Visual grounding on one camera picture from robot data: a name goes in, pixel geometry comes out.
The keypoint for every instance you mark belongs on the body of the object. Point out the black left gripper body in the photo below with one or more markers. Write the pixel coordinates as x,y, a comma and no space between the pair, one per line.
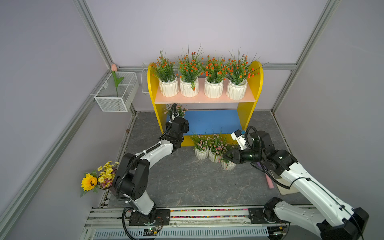
186,128

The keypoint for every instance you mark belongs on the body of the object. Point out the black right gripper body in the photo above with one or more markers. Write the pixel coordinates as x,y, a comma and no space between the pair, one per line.
248,155

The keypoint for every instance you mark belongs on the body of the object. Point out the pink flower pot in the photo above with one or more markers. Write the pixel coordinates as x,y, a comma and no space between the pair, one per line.
178,111
201,145
218,146

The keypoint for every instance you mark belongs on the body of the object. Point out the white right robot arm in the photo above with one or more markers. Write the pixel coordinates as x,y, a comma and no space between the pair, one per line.
332,218

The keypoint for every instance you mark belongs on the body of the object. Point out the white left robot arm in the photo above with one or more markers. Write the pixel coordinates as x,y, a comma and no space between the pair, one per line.
131,178

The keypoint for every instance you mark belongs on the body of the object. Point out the yellow pink blue shelf rack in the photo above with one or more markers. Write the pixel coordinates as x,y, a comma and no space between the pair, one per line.
209,122

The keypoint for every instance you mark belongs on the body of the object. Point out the pink artificial tulip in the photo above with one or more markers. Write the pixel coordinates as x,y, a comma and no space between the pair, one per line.
117,80

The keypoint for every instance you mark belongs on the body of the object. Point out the sunflower bouquet basket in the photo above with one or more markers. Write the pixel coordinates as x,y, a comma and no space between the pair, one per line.
100,179

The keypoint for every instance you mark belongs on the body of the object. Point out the white mesh wall basket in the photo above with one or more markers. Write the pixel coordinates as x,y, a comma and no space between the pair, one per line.
106,96

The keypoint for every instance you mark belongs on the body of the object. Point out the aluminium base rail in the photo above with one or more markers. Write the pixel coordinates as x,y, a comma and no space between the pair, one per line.
191,223

